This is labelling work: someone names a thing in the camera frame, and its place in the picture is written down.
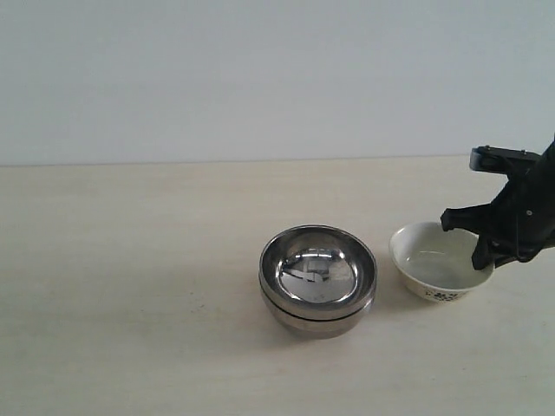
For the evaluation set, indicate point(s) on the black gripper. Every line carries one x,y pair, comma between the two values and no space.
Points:
523,222

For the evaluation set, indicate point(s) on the white ceramic patterned bowl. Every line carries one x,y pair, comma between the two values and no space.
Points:
434,264

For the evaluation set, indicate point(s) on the ribbed stainless steel bowl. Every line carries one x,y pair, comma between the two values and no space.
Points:
317,272

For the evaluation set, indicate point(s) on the smooth stainless steel bowl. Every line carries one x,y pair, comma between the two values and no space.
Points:
317,330

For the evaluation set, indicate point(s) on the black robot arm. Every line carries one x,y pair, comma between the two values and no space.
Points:
547,173

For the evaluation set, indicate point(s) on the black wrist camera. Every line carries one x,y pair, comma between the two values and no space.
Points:
499,160

